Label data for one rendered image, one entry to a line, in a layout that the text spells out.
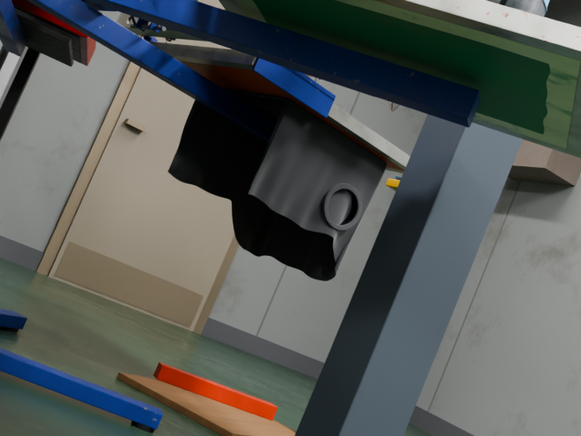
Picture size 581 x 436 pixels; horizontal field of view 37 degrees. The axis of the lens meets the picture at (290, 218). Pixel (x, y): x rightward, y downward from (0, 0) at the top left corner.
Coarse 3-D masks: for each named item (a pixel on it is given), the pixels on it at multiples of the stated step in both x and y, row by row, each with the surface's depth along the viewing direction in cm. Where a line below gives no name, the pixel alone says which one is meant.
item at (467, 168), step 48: (432, 144) 222; (480, 144) 216; (432, 192) 214; (480, 192) 218; (384, 240) 223; (432, 240) 213; (480, 240) 219; (384, 288) 215; (432, 288) 214; (336, 336) 224; (384, 336) 209; (432, 336) 216; (336, 384) 216; (384, 384) 211; (336, 432) 208; (384, 432) 212
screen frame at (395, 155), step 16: (160, 48) 263; (176, 48) 256; (192, 48) 251; (208, 48) 245; (224, 48) 240; (208, 64) 249; (224, 64) 241; (240, 64) 233; (336, 112) 251; (352, 128) 256; (368, 128) 261; (368, 144) 265; (384, 144) 267; (400, 160) 273
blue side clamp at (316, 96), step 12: (264, 60) 229; (264, 72) 230; (276, 72) 233; (288, 72) 235; (276, 84) 234; (288, 84) 236; (300, 84) 239; (312, 84) 242; (300, 96) 240; (312, 96) 243; (324, 96) 245; (312, 108) 244; (324, 108) 246
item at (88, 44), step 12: (12, 0) 314; (24, 0) 315; (24, 12) 319; (36, 12) 316; (48, 24) 322; (60, 24) 318; (72, 36) 326; (84, 36) 320; (72, 48) 351; (84, 48) 342; (84, 60) 367
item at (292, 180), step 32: (288, 128) 250; (320, 128) 257; (288, 160) 253; (320, 160) 260; (352, 160) 269; (256, 192) 250; (288, 192) 256; (320, 192) 264; (352, 192) 272; (320, 224) 266; (352, 224) 274
